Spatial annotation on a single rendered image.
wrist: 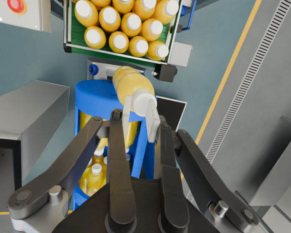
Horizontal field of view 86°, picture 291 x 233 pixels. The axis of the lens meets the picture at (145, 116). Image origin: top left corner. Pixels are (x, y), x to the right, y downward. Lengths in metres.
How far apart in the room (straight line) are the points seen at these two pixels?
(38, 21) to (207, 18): 1.61
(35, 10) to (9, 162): 0.57
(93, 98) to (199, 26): 1.58
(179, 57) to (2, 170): 0.93
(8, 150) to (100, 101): 0.46
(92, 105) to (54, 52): 1.29
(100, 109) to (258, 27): 2.08
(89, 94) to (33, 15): 0.26
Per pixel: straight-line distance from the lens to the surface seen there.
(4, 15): 0.62
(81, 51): 0.77
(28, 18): 0.60
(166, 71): 0.70
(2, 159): 0.84
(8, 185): 0.93
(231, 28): 2.09
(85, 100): 0.49
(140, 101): 0.24
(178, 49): 0.86
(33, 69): 1.81
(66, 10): 0.70
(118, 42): 0.55
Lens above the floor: 1.65
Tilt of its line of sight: 63 degrees down
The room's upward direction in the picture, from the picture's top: 153 degrees clockwise
